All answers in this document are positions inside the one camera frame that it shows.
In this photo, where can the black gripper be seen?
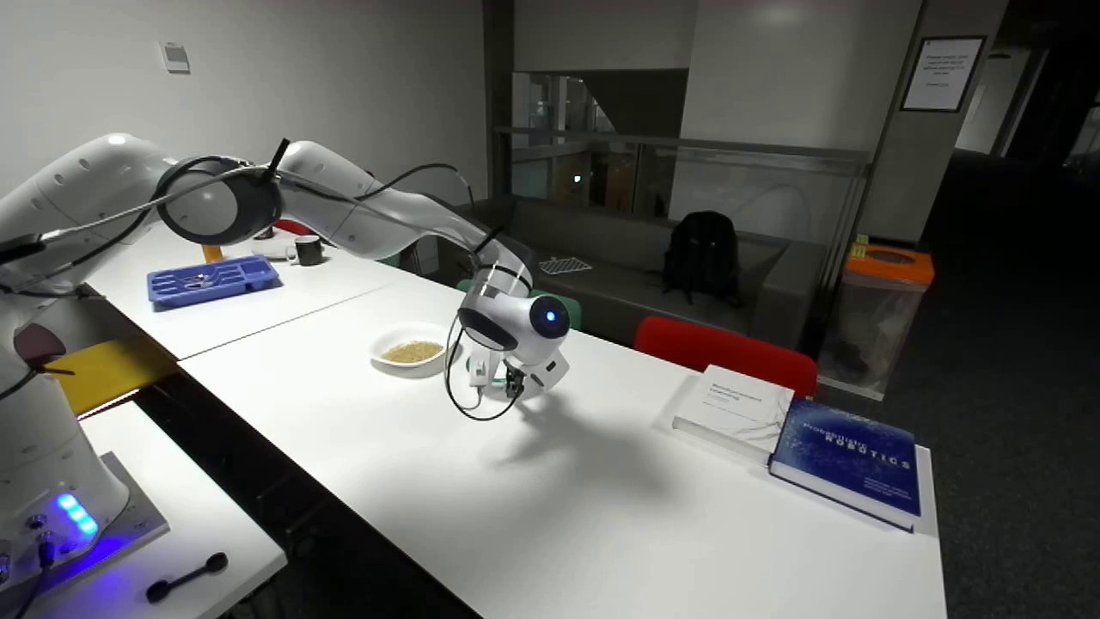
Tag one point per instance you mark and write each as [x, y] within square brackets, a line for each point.
[510, 383]

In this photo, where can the white bowl with green rim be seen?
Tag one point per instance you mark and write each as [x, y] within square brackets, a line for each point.
[483, 374]

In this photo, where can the brown rice grains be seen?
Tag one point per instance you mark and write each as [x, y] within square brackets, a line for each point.
[413, 353]

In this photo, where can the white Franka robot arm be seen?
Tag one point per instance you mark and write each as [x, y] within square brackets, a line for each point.
[346, 209]

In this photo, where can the small green chair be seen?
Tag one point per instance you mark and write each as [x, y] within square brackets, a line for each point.
[573, 309]

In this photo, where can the checked mat on sofa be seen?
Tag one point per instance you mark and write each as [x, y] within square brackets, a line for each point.
[568, 265]

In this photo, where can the dark grey sofa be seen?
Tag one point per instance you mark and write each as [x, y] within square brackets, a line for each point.
[641, 245]

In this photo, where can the red chair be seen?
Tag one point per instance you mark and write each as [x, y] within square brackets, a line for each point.
[723, 350]

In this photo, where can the white paper box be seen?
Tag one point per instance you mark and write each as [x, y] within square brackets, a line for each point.
[728, 414]

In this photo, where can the black backpack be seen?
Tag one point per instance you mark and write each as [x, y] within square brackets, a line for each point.
[699, 258]

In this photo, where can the white and black mug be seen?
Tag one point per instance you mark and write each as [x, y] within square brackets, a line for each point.
[307, 251]

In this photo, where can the blue compartment tray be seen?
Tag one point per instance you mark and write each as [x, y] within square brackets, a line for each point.
[211, 283]

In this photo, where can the blue hardcover book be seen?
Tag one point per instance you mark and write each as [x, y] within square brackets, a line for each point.
[854, 463]

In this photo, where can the clear bin with orange lid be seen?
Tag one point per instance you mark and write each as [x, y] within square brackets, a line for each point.
[879, 314]

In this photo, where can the black dumbbell-shaped tool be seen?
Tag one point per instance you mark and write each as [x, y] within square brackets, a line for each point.
[183, 579]

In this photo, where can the yellow notepad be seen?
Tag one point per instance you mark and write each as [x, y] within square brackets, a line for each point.
[107, 374]

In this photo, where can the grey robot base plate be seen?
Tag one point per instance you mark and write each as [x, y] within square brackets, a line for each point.
[132, 519]

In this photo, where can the white wall switch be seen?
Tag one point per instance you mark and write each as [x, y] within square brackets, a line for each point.
[178, 55]

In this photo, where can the framed wall notice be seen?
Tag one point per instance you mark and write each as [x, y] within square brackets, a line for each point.
[941, 72]

